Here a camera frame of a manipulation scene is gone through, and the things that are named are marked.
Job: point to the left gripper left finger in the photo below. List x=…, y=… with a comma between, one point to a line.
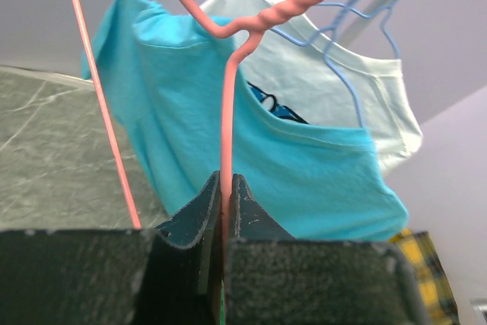
x=198, y=222

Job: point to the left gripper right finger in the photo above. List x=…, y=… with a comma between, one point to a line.
x=248, y=219

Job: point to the pink wire hanger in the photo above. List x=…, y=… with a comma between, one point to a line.
x=256, y=26

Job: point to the turquoise t shirt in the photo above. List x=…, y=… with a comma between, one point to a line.
x=162, y=76

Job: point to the white flower print t shirt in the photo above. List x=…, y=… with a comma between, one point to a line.
x=327, y=85

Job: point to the yellow plaid cloth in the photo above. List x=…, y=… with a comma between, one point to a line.
x=433, y=284

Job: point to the blue wire hanger right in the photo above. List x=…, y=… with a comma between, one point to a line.
x=351, y=22

